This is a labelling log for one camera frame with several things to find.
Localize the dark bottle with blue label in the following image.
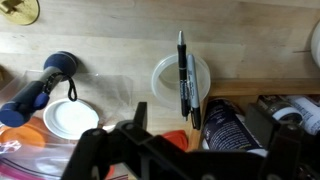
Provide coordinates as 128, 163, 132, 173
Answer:
200, 98, 269, 158

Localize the clear round plastic lid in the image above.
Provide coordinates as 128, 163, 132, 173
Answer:
150, 53, 212, 111

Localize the white round object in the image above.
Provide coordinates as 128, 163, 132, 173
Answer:
310, 20, 320, 69

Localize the jar with silver lid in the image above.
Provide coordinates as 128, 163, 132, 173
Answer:
256, 94, 304, 126

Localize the white round plastic lid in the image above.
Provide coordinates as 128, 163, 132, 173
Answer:
42, 98, 100, 141

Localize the grey permanent marker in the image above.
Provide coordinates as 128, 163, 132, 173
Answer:
185, 53, 203, 131

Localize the bottle with white label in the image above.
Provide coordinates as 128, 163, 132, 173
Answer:
286, 94, 320, 136

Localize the black pen with silver tip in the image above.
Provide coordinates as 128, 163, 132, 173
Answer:
176, 30, 191, 122

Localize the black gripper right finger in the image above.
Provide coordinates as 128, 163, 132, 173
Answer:
244, 102, 281, 151

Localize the wooden butcher block cart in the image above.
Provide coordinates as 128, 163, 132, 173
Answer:
0, 0, 320, 154

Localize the clear ziplock bag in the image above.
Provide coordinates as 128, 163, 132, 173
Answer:
0, 69, 135, 180

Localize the round gold metal disc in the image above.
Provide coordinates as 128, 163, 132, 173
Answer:
0, 0, 41, 27

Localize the orange-red plastic lid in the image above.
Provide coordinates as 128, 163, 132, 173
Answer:
105, 164, 116, 179

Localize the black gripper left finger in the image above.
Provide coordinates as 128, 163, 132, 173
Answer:
133, 101, 148, 130

